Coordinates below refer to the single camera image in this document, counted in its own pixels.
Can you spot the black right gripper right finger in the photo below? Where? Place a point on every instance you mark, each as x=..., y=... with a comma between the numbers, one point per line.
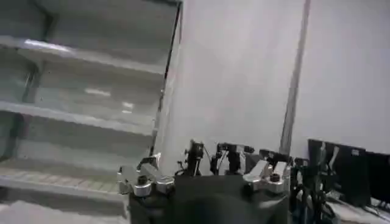
x=268, y=179

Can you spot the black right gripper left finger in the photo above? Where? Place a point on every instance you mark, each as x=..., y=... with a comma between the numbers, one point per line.
x=152, y=182

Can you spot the black computer monitor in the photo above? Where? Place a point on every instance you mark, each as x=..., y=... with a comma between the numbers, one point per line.
x=379, y=176
x=344, y=173

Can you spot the white office desk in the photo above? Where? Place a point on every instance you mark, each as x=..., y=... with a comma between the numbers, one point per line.
x=353, y=213

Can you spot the empty metal display shelf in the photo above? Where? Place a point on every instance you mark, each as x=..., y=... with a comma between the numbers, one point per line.
x=79, y=115

